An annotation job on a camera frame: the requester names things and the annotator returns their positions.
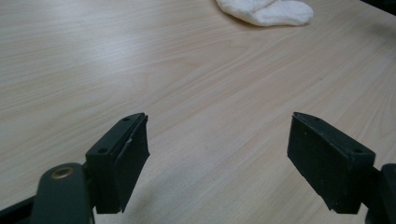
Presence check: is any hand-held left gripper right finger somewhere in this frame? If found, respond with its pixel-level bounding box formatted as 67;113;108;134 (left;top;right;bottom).
287;111;376;215

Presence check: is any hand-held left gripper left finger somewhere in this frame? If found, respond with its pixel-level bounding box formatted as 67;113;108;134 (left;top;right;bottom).
85;112;151;216

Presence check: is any white printed towel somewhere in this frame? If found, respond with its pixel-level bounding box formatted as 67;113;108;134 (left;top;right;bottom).
215;0;315;27

